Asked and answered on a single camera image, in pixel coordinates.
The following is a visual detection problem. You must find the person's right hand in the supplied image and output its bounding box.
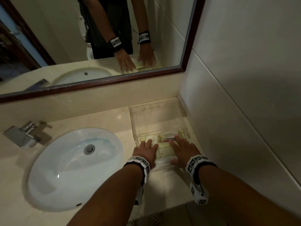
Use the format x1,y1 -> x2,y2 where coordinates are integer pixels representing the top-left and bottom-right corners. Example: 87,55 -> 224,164
169,135 -> 202,169

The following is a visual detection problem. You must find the person's left hand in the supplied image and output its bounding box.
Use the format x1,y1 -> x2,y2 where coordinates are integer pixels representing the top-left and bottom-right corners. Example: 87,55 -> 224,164
132,138 -> 159,169

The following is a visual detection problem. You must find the bundle of cream toiletry packets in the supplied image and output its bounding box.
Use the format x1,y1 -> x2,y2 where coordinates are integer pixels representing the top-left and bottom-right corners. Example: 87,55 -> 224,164
139,132 -> 188,163

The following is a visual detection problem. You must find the clear plastic tray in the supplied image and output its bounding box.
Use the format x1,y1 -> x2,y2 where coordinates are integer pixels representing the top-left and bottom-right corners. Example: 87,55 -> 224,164
129,97 -> 204,172

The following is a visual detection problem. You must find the person's right forearm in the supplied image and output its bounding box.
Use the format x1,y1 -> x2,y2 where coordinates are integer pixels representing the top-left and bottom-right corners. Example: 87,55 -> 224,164
199,165 -> 301,226

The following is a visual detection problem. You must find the person's left forearm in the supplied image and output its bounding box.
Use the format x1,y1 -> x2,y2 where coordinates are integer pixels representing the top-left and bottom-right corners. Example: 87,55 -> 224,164
67,163 -> 144,226

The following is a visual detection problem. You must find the black wristband with marker tags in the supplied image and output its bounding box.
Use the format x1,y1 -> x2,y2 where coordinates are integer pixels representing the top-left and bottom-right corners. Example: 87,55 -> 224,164
185,154 -> 217,184
123,155 -> 151,186

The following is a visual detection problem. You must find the metal floor drain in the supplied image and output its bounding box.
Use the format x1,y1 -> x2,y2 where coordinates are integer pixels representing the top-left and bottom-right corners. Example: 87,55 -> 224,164
148,210 -> 165,226

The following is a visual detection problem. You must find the white oval sink basin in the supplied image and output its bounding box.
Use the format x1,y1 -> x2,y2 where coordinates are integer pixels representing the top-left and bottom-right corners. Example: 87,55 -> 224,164
27,128 -> 124,212

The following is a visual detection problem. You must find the dark wood framed mirror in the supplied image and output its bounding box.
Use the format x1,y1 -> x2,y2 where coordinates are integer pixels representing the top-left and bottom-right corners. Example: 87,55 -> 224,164
0,0 -> 206,104

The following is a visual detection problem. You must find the chrome square faucet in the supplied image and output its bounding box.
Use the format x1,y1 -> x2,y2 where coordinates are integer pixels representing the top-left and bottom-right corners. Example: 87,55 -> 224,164
3,121 -> 42,149

